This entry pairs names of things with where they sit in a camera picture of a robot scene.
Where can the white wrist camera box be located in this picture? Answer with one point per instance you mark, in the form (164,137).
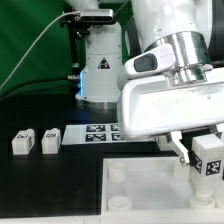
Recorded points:
(160,59)

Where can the black camera stand pole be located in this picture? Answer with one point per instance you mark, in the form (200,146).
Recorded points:
(73,50)

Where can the white square tabletop tray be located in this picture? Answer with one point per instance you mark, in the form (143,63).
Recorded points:
(158,185)

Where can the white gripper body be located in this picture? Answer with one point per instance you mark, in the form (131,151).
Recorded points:
(150,107)

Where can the grey camera on stand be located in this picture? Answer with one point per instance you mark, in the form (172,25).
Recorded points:
(92,17)

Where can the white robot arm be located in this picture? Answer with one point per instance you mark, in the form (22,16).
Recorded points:
(194,28)

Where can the white sheet with AprilTags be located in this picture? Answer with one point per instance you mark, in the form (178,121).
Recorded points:
(92,134)

